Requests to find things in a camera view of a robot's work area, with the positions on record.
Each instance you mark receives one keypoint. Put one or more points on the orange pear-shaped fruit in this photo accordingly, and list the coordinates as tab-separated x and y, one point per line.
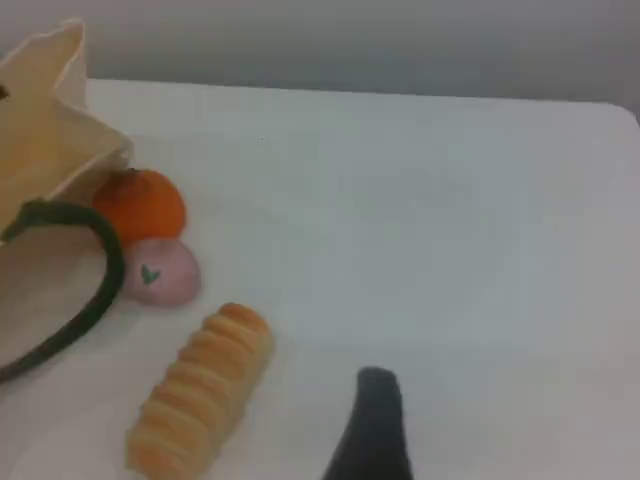
147	205

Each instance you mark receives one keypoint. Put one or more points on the pink bun green heart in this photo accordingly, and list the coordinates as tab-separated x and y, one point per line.
167	280

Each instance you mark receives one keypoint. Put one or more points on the striped golden bread roll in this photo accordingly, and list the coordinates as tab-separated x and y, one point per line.
200	390

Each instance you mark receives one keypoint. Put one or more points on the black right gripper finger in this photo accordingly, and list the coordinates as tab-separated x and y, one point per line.
375	435

